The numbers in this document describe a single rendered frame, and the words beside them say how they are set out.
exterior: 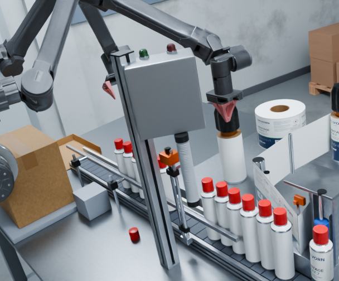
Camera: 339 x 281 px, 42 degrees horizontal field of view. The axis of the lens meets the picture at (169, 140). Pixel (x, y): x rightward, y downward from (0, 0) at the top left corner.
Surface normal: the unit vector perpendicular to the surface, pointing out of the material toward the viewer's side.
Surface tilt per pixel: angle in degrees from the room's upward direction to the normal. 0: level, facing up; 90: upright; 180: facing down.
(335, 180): 0
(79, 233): 0
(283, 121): 90
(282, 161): 90
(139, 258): 0
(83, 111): 90
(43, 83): 47
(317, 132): 90
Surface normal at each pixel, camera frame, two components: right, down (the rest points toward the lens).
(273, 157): 0.67, 0.20
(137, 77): 0.06, 0.41
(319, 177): -0.18, -0.89
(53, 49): 0.26, -0.37
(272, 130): -0.52, 0.44
